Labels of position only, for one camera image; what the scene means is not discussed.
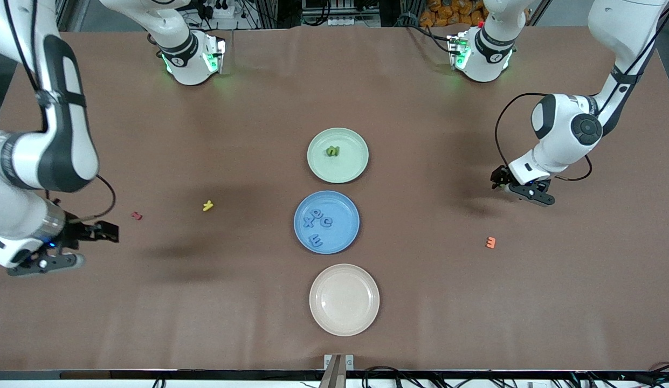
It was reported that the beige plate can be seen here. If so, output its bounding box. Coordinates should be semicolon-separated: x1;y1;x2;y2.
309;263;381;337

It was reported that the white power strip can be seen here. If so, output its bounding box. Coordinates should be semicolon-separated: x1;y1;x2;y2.
197;0;237;20

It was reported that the bag of orange fruit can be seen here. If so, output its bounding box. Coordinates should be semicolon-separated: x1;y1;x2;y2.
419;0;488;29

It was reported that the blue plate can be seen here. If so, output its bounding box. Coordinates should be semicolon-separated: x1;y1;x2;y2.
293;190;361;255

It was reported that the black table edge rail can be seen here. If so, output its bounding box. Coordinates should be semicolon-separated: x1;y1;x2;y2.
0;369;669;381

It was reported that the pale green plate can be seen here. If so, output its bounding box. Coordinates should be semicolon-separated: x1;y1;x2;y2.
307;127;370;184

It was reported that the black cable bundle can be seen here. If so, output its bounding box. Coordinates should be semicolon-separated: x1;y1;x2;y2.
361;365;669;388

